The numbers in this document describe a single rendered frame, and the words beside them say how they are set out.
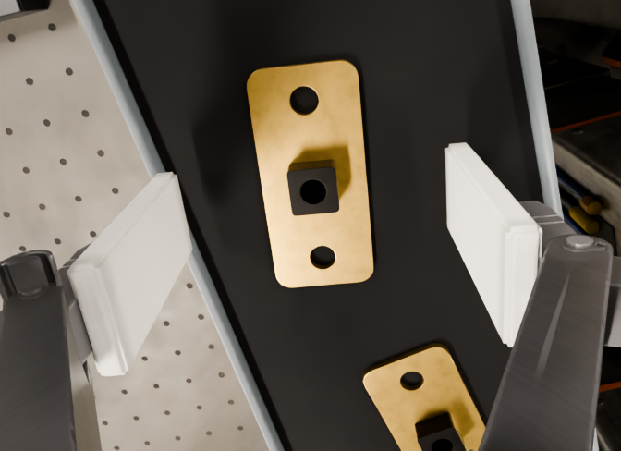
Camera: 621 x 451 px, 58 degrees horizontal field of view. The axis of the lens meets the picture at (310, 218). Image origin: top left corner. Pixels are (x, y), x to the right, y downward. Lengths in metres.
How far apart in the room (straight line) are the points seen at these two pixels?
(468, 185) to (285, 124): 0.07
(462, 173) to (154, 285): 0.09
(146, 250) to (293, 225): 0.07
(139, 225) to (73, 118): 0.58
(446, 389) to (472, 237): 0.11
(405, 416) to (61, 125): 0.58
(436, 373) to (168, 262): 0.13
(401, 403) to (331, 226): 0.09
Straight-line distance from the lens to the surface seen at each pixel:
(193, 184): 0.21
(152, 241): 0.17
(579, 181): 0.36
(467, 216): 0.16
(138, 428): 0.95
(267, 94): 0.20
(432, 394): 0.25
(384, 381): 0.25
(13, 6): 0.67
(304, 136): 0.20
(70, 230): 0.79
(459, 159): 0.17
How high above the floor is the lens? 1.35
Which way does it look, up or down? 67 degrees down
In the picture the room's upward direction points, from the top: 175 degrees counter-clockwise
